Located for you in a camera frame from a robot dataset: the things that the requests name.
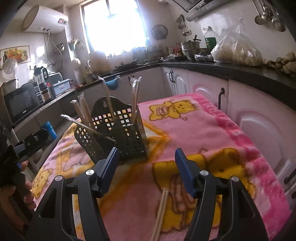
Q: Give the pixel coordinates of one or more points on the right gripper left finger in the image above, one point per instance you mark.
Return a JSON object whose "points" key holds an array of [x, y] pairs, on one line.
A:
{"points": [[68, 202]]}

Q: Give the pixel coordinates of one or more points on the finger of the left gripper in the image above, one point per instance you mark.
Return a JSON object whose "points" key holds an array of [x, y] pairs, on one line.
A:
{"points": [[32, 143]]}

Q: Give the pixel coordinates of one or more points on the chopsticks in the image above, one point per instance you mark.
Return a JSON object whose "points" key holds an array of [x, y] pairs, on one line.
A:
{"points": [[85, 111], [79, 112], [160, 216]]}

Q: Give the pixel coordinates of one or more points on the person's left hand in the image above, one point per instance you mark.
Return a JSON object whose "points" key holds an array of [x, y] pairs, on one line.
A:
{"points": [[29, 196]]}

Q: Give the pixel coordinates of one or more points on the blue canister under shelf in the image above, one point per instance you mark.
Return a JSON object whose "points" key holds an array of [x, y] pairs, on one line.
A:
{"points": [[52, 134]]}

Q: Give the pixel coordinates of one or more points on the black microwave oven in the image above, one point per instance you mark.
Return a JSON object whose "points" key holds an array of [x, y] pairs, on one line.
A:
{"points": [[19, 103]]}

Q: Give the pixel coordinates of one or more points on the blue plastic storage box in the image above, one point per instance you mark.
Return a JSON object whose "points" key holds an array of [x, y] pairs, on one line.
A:
{"points": [[60, 88]]}

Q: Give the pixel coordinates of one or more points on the black plastic utensil basket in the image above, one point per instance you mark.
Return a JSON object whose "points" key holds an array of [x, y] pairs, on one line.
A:
{"points": [[128, 137]]}

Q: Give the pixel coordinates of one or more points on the blender jug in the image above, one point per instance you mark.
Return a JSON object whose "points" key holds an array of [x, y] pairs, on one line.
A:
{"points": [[40, 74]]}

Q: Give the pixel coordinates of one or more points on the chopstick in basket left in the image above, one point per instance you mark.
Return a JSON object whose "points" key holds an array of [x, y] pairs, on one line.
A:
{"points": [[107, 97]]}

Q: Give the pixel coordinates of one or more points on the chopstick in basket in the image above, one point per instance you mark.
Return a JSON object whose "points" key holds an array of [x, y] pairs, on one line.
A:
{"points": [[135, 82], [107, 97]]}

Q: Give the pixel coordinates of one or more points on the pink bear blanket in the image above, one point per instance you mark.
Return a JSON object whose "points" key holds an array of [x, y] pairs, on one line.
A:
{"points": [[220, 185]]}

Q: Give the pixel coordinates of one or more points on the chopstick in basket right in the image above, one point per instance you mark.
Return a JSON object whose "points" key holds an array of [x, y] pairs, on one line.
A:
{"points": [[135, 82]]}

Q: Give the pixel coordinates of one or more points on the white water heater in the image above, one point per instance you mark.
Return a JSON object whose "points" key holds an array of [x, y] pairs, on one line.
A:
{"points": [[40, 18]]}

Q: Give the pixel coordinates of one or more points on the ginger roots on counter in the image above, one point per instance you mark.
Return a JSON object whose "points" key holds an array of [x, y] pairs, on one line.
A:
{"points": [[285, 66]]}

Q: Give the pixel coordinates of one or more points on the steel cooking pot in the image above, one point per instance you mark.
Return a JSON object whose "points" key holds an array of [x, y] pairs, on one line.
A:
{"points": [[191, 48]]}

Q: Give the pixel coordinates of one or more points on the clear bag of food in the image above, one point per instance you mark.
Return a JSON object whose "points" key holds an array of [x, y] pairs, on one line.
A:
{"points": [[235, 47]]}

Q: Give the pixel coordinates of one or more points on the green labelled oil bottle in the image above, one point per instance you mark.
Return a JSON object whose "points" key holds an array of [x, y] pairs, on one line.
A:
{"points": [[211, 38]]}

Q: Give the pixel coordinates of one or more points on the hanging steel ladle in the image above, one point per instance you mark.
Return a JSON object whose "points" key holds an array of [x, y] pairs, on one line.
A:
{"points": [[259, 18]]}

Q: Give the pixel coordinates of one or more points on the fruit picture on wall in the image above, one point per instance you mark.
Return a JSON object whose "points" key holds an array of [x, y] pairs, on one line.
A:
{"points": [[20, 53]]}

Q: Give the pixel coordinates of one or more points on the black cabinet handle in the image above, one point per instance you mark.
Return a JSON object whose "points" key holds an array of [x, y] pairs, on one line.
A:
{"points": [[219, 97]]}

